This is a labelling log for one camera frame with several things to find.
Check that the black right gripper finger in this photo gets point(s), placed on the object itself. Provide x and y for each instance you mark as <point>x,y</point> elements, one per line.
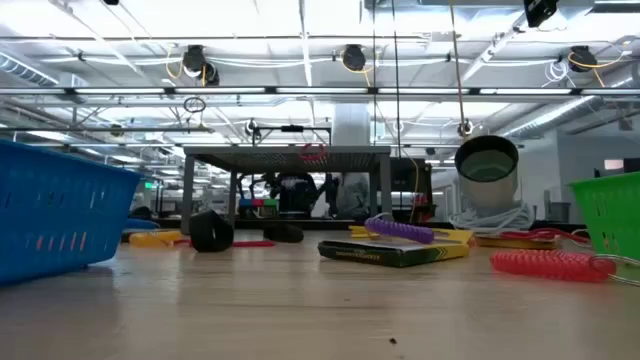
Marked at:
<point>540,11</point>

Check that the small blue bin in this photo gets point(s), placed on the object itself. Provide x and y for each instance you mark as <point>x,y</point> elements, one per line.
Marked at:
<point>245,203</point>

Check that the small green bin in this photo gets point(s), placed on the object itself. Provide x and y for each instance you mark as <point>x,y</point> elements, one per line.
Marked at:
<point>271,203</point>

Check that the black camera rig frame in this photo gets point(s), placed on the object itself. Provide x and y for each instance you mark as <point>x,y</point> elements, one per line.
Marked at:
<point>292,128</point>

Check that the long overhead light bar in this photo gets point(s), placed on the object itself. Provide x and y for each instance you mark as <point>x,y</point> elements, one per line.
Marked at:
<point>425,90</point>

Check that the blue plastic basket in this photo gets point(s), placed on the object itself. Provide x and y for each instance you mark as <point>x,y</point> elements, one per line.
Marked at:
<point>60,210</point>

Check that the grey waste bin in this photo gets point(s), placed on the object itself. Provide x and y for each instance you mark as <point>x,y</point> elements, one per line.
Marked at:
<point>559,211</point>

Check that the small red bin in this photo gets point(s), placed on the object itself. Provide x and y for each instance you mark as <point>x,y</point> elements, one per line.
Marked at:
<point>257,203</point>

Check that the green plastic basket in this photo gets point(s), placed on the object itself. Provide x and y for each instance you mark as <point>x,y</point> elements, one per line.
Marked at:
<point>615,215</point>

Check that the silver ventilation duct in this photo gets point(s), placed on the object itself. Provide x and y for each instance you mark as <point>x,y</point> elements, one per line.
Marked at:
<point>550,117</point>

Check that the bright monitor screen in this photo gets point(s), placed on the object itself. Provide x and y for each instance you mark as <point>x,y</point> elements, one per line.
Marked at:
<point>613,164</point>

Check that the black aluminium table frame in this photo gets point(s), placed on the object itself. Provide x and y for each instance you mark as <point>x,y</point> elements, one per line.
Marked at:
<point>325,225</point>

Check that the green yellow crayon box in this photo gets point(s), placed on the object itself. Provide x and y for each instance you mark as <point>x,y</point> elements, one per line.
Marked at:
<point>390,255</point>

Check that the black binder clip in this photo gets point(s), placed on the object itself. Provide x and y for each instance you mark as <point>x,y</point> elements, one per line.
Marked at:
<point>283,233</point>

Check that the grey perforated metal shelf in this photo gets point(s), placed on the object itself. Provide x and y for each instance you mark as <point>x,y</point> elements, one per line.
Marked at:
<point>285,159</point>

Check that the person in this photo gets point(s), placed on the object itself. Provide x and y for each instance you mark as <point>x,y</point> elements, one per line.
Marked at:
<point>297,195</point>
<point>352,197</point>

